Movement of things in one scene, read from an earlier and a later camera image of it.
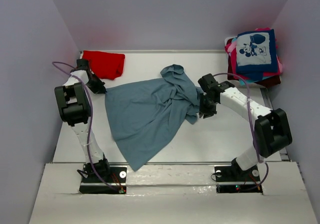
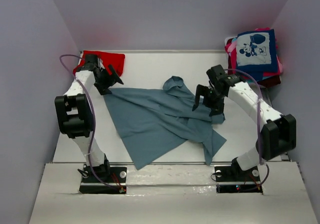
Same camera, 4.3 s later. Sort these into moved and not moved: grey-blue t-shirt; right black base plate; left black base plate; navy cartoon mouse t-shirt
Moved: grey-blue t-shirt
Not moved: left black base plate; navy cartoon mouse t-shirt; right black base plate
